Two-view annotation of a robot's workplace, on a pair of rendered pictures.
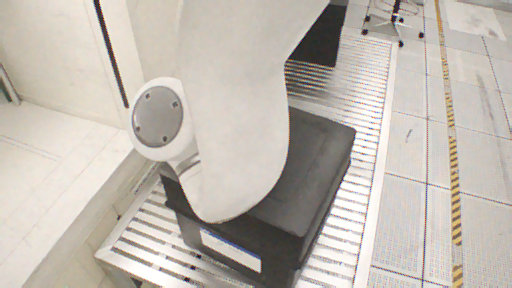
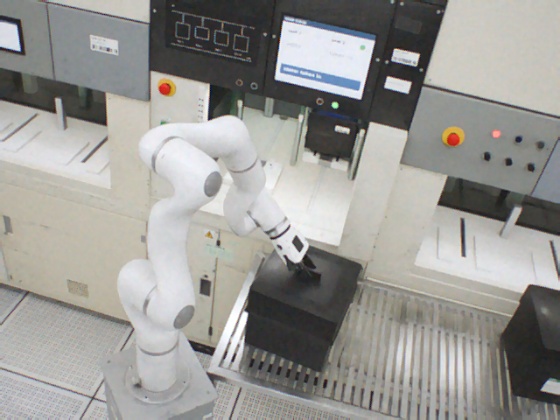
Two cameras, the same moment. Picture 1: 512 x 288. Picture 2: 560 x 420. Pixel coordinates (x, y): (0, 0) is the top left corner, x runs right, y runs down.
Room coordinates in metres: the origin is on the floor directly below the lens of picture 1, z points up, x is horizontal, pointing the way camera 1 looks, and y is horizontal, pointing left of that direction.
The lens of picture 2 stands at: (0.06, -1.24, 2.23)
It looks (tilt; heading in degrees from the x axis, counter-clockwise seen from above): 37 degrees down; 77
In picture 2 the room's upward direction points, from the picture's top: 10 degrees clockwise
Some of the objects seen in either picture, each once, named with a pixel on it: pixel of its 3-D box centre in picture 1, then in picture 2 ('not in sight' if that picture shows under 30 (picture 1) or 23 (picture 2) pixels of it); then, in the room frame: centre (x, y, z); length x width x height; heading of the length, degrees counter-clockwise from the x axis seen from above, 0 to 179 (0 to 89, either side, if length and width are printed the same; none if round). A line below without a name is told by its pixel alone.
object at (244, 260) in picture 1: (262, 201); (299, 311); (0.46, -0.01, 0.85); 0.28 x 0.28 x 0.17; 62
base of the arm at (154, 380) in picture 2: not in sight; (157, 358); (0.00, -0.21, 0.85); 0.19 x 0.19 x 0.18
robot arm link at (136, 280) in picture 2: not in sight; (149, 303); (-0.02, -0.18, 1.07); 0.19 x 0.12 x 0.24; 133
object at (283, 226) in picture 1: (263, 161); (306, 283); (0.46, -0.01, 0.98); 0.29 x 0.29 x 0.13; 62
